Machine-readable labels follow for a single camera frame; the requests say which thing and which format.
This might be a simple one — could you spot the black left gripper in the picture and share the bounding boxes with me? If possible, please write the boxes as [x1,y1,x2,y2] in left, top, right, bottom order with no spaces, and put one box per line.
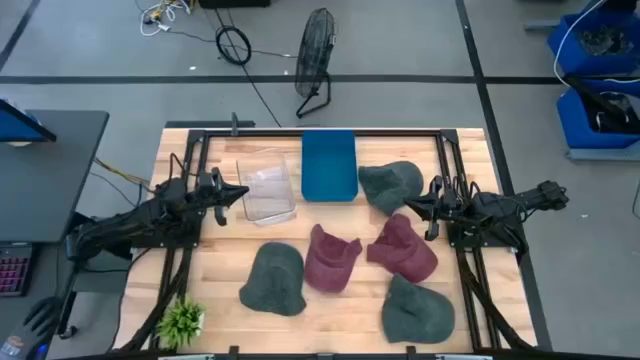
[197,167,250,227]

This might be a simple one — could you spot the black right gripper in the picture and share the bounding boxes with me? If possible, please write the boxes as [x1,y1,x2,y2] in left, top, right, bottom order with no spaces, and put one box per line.
[403,174,465,242]

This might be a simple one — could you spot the clear plastic bin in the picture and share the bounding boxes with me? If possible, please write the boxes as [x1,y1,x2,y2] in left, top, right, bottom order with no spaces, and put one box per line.
[235,148,298,227]

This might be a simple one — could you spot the maroon cap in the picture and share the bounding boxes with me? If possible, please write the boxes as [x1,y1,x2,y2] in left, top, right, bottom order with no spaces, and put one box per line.
[366,213,439,284]
[304,223,364,294]

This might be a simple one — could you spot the blue plastic bin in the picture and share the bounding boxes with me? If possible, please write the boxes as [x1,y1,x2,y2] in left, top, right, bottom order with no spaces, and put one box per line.
[300,129,359,203]

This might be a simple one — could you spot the small green potted plant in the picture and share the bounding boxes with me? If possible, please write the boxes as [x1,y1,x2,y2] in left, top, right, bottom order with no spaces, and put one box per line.
[155,297,206,351]

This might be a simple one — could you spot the black floor fan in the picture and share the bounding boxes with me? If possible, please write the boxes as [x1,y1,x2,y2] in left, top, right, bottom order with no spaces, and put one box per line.
[293,6,337,120]

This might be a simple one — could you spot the large blue storage tub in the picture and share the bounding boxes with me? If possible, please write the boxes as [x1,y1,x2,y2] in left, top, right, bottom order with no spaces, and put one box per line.
[546,12,640,77]
[555,79,640,150]

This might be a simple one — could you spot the black desk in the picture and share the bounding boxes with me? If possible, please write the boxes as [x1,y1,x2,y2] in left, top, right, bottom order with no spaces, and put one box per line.
[0,109,110,245]

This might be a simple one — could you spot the black box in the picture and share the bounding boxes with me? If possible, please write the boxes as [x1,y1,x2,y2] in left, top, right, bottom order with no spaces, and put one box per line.
[198,0,272,9]

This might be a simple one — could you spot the blue screen monitor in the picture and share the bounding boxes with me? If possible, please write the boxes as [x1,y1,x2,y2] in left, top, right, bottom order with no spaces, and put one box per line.
[0,98,57,144]

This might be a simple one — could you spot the keyboard with pink backlight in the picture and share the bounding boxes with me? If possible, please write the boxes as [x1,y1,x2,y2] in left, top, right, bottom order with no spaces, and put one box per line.
[0,243,34,299]

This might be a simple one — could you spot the black metal table frame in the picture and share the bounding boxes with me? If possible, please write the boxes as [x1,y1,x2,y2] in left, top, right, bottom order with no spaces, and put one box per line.
[119,127,539,360]

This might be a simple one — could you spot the long black floor cable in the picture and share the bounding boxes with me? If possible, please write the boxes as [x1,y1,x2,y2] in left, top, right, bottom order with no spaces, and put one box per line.
[212,7,283,128]

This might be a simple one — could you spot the black cable bundle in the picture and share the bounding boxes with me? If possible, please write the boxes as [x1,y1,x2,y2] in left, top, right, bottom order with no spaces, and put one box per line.
[457,249,534,351]
[119,247,194,354]

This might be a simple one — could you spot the yellow wire bundle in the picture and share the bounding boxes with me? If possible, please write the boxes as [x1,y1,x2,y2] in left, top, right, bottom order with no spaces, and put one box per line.
[93,157,153,187]

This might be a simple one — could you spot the coiled black cable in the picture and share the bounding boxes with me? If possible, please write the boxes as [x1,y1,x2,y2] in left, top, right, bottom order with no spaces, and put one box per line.
[215,24,253,67]

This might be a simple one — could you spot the white and yellow cable tangle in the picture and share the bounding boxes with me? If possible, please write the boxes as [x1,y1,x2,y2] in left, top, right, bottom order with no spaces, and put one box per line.
[134,0,194,37]

